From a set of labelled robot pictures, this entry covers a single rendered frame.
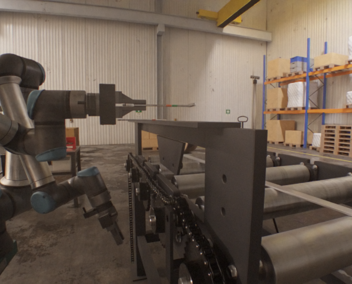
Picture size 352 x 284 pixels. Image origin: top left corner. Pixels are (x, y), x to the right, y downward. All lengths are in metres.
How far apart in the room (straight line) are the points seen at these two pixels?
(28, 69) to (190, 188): 0.87
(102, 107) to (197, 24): 11.55
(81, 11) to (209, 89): 7.05
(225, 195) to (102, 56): 11.04
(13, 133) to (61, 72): 10.52
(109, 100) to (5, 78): 0.45
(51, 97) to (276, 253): 0.70
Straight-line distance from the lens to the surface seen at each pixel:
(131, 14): 11.43
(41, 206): 0.97
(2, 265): 1.21
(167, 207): 0.54
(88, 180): 0.99
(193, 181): 1.02
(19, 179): 1.23
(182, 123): 0.46
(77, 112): 0.73
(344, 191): 1.15
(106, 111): 0.74
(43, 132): 0.74
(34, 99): 0.75
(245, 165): 0.36
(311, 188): 1.02
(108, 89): 0.75
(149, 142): 8.36
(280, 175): 1.28
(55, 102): 0.73
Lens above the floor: 1.17
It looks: 6 degrees down
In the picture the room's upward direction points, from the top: straight up
